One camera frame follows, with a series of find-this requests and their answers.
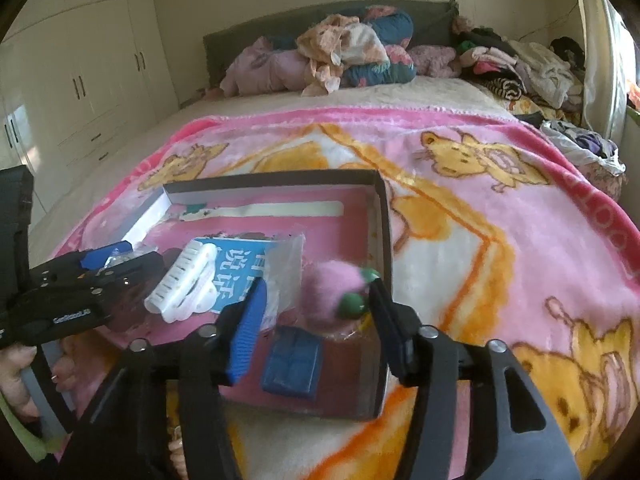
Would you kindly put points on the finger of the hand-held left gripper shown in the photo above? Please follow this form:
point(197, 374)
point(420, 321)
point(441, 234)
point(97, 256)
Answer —
point(107, 252)
point(60, 317)

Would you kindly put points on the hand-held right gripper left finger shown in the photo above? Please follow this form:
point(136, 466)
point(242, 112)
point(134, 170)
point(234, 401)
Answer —
point(245, 340)

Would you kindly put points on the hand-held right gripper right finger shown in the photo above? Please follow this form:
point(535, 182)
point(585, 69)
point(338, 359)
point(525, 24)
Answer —
point(395, 332)

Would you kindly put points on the bagged earring card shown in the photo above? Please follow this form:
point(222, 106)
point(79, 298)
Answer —
point(285, 270)

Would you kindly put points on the white hair claw clip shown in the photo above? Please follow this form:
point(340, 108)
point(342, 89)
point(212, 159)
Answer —
point(185, 280)

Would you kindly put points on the grey cardboard box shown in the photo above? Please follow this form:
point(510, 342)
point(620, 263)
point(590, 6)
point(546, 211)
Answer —
point(380, 240)

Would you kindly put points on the person's left forearm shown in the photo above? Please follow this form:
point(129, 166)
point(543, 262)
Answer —
point(20, 440)

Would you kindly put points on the person's left hand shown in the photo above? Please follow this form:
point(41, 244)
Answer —
point(15, 370)

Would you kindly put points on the person's right hand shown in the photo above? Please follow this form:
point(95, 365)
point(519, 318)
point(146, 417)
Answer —
point(176, 452)

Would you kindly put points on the small blue box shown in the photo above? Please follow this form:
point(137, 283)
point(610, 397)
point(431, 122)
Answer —
point(292, 365)

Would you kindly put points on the pink printed blanket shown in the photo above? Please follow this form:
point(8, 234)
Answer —
point(500, 240)

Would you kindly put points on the cream wardrobe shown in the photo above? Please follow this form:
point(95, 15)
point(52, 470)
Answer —
point(85, 70)

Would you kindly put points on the pink quilt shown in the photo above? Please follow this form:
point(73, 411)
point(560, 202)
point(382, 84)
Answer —
point(260, 67)

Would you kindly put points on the pile of clothes on bed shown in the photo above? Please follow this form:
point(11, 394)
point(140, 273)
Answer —
point(235, 40)

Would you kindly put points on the small heap of clothes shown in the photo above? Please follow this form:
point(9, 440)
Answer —
point(585, 147)

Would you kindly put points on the pink fuzzy pillow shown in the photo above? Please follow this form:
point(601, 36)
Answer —
point(435, 60)

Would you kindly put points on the peach patterned cloth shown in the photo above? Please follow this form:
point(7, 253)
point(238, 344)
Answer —
point(340, 42)

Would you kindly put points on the dark blue floral bolster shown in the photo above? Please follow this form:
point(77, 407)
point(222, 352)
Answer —
point(395, 22)

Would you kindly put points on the cream curtain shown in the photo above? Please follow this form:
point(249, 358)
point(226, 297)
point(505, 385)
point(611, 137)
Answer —
point(597, 50)

